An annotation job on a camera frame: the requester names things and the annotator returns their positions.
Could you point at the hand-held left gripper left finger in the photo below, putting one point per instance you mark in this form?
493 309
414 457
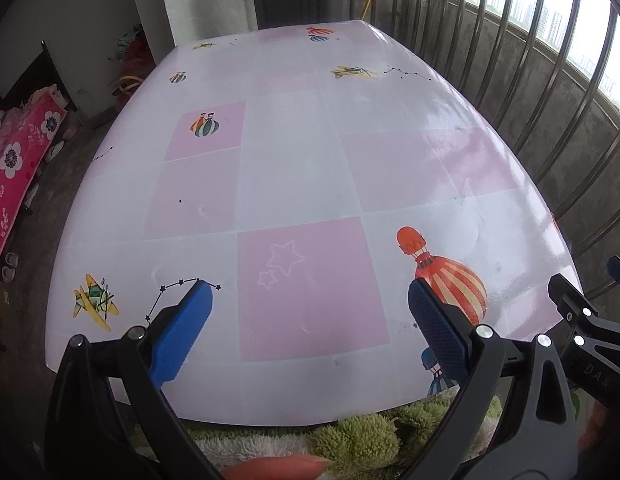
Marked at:
182 330

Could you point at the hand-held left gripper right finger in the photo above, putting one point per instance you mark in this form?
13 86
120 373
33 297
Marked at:
437 330

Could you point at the person's left hand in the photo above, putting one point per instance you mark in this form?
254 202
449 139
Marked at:
280 467

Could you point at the fluffy green white garment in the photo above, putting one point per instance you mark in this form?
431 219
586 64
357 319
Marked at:
350 440

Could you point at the white slipper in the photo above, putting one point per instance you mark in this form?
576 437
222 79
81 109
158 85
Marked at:
9 267
53 151

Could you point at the metal balcony railing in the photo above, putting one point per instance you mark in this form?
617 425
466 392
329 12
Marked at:
565 65

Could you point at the pink floral blanket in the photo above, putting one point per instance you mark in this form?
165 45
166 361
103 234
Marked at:
14 170

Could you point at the colourful bag on floor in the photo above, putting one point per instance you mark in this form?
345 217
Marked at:
137 52

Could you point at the dark wooden bed frame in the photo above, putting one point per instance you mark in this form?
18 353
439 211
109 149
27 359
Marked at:
34 75

